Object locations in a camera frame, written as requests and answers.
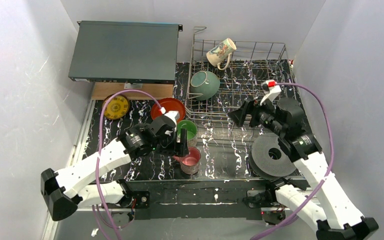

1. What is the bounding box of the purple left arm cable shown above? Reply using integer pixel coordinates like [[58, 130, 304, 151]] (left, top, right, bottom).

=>
[[90, 89, 166, 240]]

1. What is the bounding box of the grey perforated filament spool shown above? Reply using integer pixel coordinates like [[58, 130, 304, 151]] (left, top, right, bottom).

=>
[[249, 133, 297, 180]]

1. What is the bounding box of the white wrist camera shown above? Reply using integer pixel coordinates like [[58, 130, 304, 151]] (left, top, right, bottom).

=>
[[159, 107, 180, 125], [259, 79, 282, 106]]

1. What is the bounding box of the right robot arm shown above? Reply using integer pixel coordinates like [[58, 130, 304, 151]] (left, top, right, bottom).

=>
[[227, 97, 379, 240]]

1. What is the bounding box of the white floral bowl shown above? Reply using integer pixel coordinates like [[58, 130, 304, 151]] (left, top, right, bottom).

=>
[[189, 71, 221, 101]]

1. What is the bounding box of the cream seahorse mug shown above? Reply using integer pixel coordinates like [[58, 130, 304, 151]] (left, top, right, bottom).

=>
[[206, 38, 237, 71]]

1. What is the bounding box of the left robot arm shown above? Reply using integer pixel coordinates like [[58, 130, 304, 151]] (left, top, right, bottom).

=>
[[40, 114, 189, 221]]

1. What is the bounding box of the yellow patterned plate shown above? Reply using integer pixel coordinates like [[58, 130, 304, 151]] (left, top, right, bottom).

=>
[[104, 94, 131, 120]]

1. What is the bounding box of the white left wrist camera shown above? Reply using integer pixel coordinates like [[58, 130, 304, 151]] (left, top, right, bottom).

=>
[[159, 107, 180, 125]]

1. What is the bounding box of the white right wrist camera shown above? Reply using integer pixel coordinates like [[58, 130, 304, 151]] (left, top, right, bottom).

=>
[[259, 79, 282, 106]]

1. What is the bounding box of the red plate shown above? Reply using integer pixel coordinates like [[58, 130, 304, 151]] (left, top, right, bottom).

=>
[[150, 97, 186, 122]]

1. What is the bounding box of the green interior mug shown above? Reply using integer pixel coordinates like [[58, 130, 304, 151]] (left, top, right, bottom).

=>
[[176, 120, 198, 147]]

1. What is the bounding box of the aluminium frame rail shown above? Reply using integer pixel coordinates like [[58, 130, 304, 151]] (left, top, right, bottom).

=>
[[41, 187, 352, 240]]

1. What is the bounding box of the pink interior mug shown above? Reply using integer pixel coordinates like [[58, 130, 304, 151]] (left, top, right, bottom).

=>
[[173, 147, 201, 175]]

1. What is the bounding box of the dark grey rack-mount box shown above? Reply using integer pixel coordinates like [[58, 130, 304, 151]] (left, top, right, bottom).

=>
[[68, 20, 183, 85]]

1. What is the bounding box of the metal wire dish rack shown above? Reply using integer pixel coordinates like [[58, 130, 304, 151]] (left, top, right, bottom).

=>
[[185, 26, 294, 122]]

